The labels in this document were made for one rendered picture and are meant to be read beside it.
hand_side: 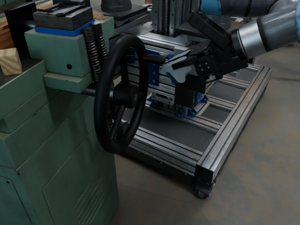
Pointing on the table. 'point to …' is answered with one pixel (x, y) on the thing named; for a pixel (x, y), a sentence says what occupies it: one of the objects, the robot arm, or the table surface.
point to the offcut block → (10, 61)
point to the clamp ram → (20, 22)
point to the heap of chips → (98, 15)
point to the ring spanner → (70, 10)
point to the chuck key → (51, 7)
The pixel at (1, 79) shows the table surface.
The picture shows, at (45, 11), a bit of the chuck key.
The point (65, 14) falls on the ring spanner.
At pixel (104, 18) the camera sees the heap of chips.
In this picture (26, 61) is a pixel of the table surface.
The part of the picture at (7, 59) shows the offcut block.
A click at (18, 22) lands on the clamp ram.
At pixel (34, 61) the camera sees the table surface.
